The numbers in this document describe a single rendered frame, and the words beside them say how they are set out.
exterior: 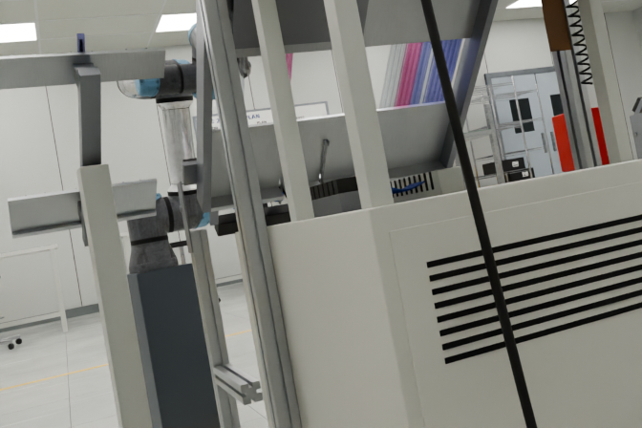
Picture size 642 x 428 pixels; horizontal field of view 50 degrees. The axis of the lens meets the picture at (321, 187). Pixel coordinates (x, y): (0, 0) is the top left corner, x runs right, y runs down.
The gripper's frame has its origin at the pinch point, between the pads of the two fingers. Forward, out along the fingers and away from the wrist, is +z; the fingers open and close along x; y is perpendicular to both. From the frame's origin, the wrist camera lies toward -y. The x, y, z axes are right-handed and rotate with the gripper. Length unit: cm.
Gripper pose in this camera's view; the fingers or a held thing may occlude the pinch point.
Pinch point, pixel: (241, 76)
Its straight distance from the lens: 154.9
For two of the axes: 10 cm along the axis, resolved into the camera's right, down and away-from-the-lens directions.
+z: 3.9, 3.9, -8.3
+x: 9.2, -1.5, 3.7
